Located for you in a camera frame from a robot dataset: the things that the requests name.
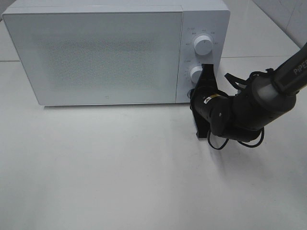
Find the white microwave knob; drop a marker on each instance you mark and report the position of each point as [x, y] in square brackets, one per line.
[203, 45]
[195, 73]

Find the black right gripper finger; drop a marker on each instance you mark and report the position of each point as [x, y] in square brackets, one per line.
[207, 73]

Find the white microwave door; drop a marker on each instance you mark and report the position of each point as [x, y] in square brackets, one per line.
[99, 58]

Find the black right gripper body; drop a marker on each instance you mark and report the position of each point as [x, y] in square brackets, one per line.
[209, 107]

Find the white microwave oven body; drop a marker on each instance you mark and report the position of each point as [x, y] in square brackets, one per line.
[199, 17]

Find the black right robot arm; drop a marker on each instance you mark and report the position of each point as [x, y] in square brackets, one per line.
[261, 99]

